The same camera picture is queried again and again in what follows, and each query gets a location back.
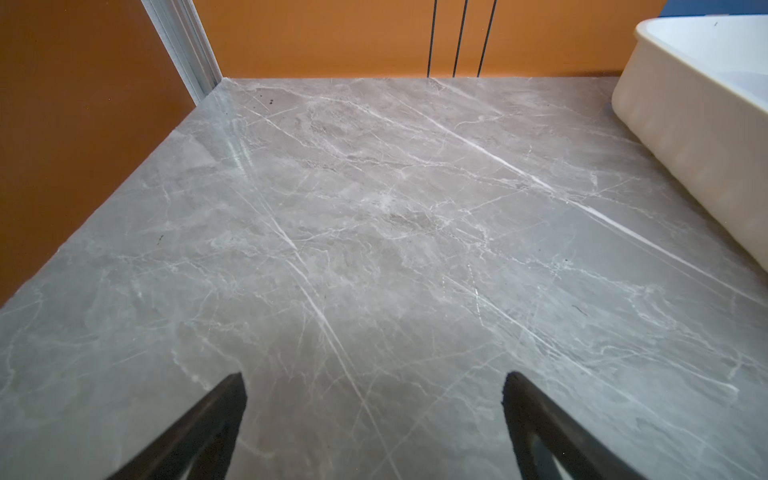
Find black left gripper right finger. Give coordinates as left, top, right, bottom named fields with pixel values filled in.
left=502, top=371, right=643, bottom=479

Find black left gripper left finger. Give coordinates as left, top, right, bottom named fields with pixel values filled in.
left=110, top=373, right=247, bottom=479

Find white rectangular storage box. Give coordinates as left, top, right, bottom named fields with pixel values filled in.
left=612, top=15, right=767, bottom=266

